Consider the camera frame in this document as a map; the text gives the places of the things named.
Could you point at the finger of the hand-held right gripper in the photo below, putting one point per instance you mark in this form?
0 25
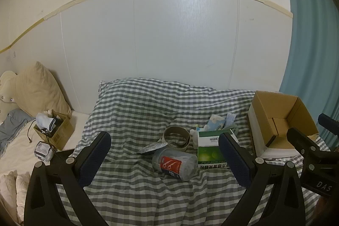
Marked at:
299 138
328 122

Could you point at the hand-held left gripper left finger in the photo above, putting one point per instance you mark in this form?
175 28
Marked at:
94 162

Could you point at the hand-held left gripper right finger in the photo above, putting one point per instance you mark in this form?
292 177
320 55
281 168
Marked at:
235 162

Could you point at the green white medicine box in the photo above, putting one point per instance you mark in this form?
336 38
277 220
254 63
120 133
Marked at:
209 151

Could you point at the blue floral tissue pack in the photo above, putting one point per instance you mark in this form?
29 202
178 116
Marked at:
215 122

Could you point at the large cardboard box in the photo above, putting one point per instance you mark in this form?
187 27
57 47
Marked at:
264 106

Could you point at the small white bottle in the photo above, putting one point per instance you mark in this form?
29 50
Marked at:
194 138

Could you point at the brown tape roll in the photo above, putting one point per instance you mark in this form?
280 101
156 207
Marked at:
185 140

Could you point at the clear jar with red label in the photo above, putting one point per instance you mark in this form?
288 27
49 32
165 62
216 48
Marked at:
172 163

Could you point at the small cluttered cardboard box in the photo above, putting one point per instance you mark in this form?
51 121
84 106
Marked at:
62 133

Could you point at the white wrapped tissue pack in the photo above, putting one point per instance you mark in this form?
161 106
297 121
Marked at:
42 150

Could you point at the grey white checked blanket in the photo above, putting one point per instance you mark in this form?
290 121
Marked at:
137 109

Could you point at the cream bed sheet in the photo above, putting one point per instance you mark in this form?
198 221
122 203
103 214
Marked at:
18 157

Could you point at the white cushion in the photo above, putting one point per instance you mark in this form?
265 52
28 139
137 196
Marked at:
6 186
22 189

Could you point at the teal curtain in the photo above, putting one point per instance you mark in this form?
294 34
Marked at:
304 43

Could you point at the grey cloth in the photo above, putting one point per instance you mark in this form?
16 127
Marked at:
13 125

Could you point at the beige pillow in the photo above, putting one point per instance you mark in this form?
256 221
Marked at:
39 88

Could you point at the cream tufted headboard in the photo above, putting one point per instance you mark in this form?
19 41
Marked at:
6 93

